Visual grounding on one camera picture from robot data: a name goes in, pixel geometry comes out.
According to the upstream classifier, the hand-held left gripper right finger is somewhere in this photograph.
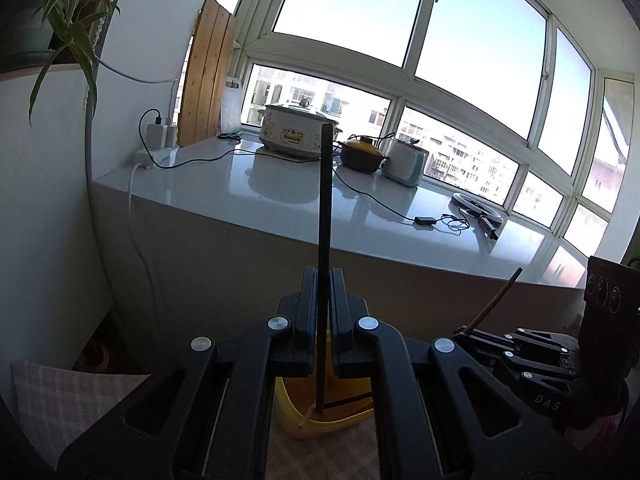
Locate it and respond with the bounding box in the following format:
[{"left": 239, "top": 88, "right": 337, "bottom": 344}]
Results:
[{"left": 329, "top": 267, "right": 576, "bottom": 480}]

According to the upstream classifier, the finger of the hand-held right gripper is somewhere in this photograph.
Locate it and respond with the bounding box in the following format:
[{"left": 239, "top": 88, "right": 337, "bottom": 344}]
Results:
[
  {"left": 452, "top": 326, "right": 581, "bottom": 357},
  {"left": 492, "top": 347, "right": 583, "bottom": 423}
]

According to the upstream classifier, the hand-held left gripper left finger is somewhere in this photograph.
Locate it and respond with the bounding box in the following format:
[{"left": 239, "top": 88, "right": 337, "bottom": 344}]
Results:
[{"left": 57, "top": 266, "right": 321, "bottom": 480}]

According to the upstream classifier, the brown chopstick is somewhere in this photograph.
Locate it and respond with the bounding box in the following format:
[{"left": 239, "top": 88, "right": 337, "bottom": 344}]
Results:
[{"left": 465, "top": 267, "right": 523, "bottom": 335}]

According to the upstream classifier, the yellow plastic container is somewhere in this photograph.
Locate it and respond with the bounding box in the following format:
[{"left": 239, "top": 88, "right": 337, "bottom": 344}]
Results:
[{"left": 272, "top": 329, "right": 377, "bottom": 440}]

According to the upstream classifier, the black chopstick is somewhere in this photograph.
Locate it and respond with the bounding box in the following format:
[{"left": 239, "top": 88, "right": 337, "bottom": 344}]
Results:
[{"left": 314, "top": 122, "right": 331, "bottom": 413}]

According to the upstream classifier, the white windowsill counter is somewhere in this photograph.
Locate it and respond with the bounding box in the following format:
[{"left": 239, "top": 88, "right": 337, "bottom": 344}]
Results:
[{"left": 90, "top": 132, "right": 591, "bottom": 376}]

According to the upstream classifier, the brown casserole pot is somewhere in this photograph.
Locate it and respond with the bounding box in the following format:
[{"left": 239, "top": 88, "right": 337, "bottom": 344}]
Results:
[{"left": 340, "top": 135, "right": 390, "bottom": 175}]

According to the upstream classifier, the white floral electric cooker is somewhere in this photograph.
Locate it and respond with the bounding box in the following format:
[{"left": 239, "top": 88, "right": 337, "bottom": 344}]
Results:
[{"left": 258, "top": 101, "right": 343, "bottom": 161}]

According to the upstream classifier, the white power strip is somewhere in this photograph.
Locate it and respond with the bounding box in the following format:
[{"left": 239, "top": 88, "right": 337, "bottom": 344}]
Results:
[{"left": 134, "top": 147, "right": 181, "bottom": 170}]

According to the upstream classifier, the white plastic cutting board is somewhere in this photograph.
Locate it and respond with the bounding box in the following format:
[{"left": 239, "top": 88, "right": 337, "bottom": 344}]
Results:
[{"left": 220, "top": 76, "right": 243, "bottom": 133}]

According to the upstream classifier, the wooden plank board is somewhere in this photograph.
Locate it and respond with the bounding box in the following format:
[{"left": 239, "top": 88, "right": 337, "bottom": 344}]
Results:
[{"left": 177, "top": 0, "right": 236, "bottom": 147}]

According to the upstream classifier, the pink checkered cloth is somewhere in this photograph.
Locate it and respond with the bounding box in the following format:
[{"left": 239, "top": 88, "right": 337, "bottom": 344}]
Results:
[{"left": 10, "top": 360, "right": 396, "bottom": 480}]

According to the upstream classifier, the white cabinet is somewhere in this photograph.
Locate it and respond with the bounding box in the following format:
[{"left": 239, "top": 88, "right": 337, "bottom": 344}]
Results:
[{"left": 0, "top": 65, "right": 116, "bottom": 396}]

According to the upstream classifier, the green spider plant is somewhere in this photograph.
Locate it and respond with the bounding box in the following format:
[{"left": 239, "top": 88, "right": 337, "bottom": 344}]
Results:
[{"left": 27, "top": 0, "right": 173, "bottom": 128}]

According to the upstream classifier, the pale green flower pot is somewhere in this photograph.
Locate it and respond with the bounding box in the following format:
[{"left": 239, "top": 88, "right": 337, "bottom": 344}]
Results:
[{"left": 0, "top": 10, "right": 56, "bottom": 58}]

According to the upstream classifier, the black adapter with cable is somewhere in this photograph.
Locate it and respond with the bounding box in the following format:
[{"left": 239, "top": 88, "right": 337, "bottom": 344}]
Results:
[{"left": 332, "top": 165, "right": 471, "bottom": 236}]

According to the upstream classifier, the ring light with black stand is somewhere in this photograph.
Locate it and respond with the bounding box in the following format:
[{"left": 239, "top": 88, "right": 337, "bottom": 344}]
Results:
[{"left": 450, "top": 191, "right": 508, "bottom": 241}]

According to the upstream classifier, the black charger cable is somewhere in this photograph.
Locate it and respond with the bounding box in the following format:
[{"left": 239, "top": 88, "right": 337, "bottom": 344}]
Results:
[{"left": 139, "top": 108, "right": 261, "bottom": 170}]

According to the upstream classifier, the white power cord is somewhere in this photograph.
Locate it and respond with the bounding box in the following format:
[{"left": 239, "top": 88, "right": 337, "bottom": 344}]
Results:
[{"left": 127, "top": 162, "right": 168, "bottom": 346}]

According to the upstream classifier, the white window frame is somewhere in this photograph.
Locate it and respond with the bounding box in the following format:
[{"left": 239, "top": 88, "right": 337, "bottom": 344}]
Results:
[{"left": 235, "top": 0, "right": 631, "bottom": 286}]

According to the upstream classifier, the thin white hanging cable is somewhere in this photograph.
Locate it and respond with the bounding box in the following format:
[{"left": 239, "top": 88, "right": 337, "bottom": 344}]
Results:
[{"left": 97, "top": 59, "right": 180, "bottom": 84}]

